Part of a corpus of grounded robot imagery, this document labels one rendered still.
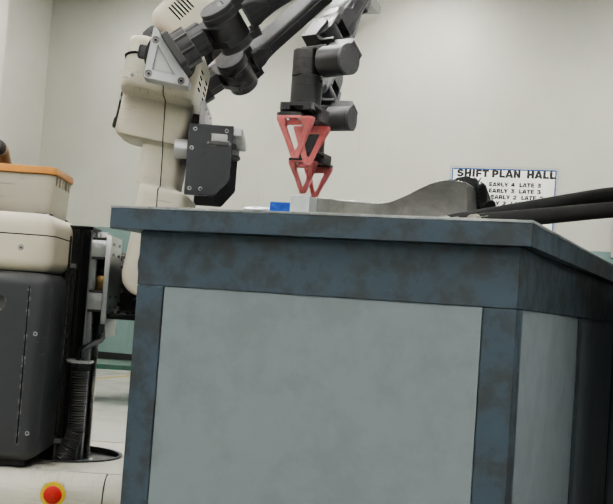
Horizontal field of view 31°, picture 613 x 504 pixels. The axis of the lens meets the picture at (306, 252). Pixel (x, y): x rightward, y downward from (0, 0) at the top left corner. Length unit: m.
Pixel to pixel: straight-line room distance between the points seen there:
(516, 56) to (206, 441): 8.33
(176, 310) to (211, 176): 0.71
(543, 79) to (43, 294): 7.82
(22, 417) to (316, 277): 0.89
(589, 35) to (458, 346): 8.34
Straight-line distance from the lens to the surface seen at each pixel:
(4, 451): 2.40
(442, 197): 2.29
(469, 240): 1.63
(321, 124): 2.06
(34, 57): 11.32
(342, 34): 2.13
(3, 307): 2.39
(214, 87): 2.83
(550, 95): 9.81
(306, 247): 1.72
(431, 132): 9.91
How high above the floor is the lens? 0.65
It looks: 3 degrees up
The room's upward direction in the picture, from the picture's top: 4 degrees clockwise
